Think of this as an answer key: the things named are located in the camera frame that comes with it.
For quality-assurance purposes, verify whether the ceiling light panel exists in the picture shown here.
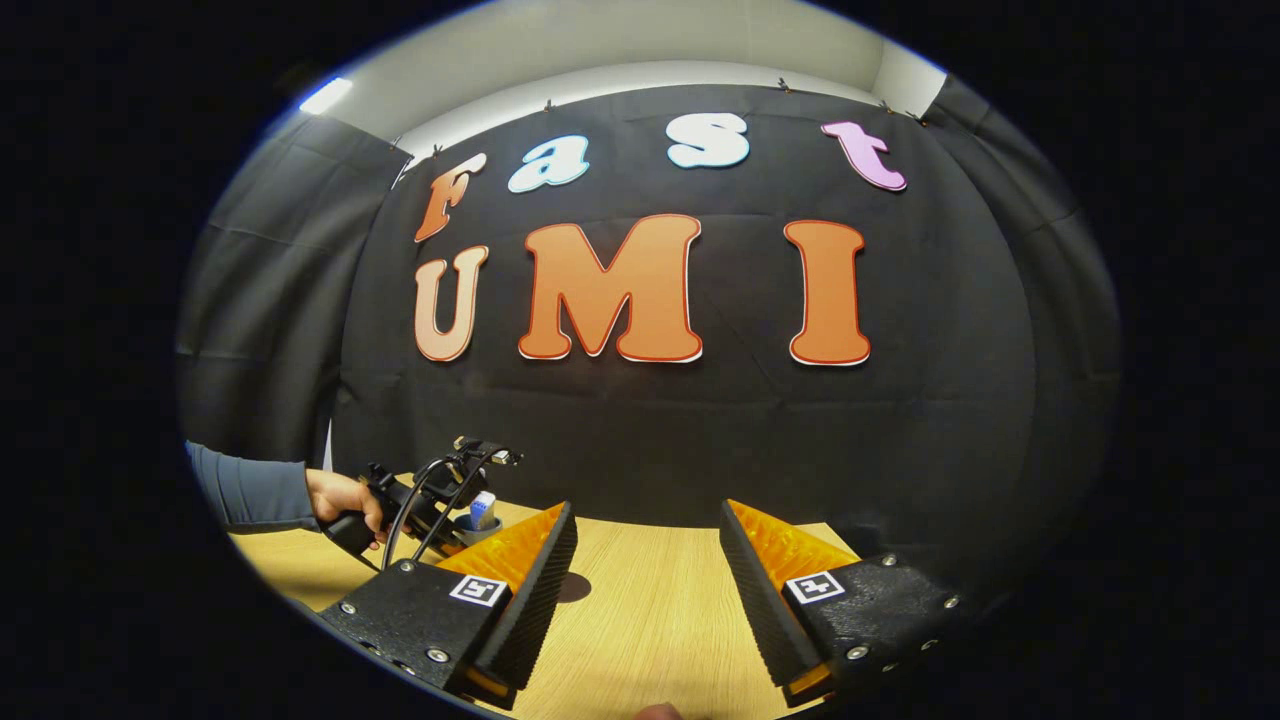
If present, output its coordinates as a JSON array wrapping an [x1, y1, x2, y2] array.
[[298, 77, 354, 115]]

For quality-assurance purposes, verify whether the white cup with blue inside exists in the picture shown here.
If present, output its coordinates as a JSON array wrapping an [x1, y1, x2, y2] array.
[[452, 512, 506, 547]]

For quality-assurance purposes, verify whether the wooden desktop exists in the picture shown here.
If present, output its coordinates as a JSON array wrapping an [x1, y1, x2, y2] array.
[[228, 478, 861, 720]]

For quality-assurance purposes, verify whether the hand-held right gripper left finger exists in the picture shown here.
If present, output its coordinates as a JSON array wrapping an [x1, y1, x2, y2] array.
[[318, 500, 579, 711]]

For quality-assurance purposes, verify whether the dark grey side curtain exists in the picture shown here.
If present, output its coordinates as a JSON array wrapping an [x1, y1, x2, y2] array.
[[925, 75, 1123, 601], [178, 112, 413, 466]]

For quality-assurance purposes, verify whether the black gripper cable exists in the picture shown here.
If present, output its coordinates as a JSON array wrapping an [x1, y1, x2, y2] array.
[[380, 452, 501, 573]]

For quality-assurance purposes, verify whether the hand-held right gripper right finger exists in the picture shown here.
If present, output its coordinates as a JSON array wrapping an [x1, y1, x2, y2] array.
[[720, 498, 966, 709]]

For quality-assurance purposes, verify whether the black backdrop cloth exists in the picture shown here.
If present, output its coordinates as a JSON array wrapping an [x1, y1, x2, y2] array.
[[330, 85, 1036, 561]]

